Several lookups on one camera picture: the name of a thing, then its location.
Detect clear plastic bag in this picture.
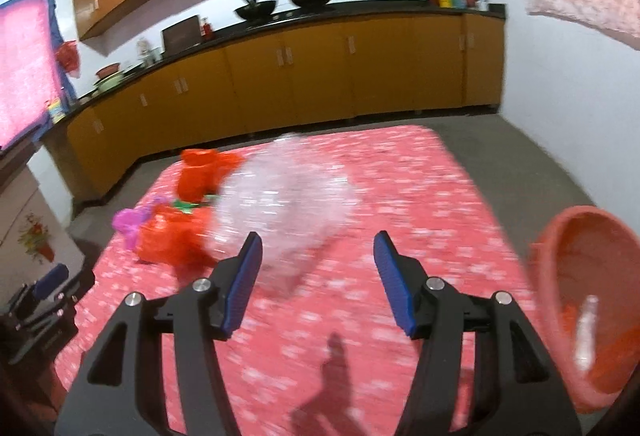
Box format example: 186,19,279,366
207,133,361,302

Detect orange plastic bag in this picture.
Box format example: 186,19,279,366
177,148,246,204
136,207,217,284

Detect magenta plastic bag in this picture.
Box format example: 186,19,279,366
112,198,161,252

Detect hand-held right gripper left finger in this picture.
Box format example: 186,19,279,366
54,231,264,436

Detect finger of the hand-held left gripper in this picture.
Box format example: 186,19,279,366
55,267,97,319
10,263,71,312

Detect hanging red plastic bag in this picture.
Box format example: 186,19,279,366
55,40,82,79

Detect black countertop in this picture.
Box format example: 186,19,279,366
42,1,507,137

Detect wooden lower cabinets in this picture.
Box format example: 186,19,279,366
42,11,506,207

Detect red plastic basket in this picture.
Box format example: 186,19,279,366
529,206,637,413

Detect pink cloth blue border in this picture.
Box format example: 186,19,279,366
0,0,76,152

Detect green plastic bag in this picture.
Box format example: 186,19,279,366
172,196,221,214

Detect black wok with handle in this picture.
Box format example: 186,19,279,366
234,0,279,22

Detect green basin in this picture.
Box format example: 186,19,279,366
92,72,126,92

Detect dark cutting board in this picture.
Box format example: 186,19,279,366
161,15,202,53

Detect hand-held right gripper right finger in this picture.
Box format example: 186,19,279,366
373,230,583,436

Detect red floral tablecloth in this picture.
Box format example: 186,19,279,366
54,125,576,436

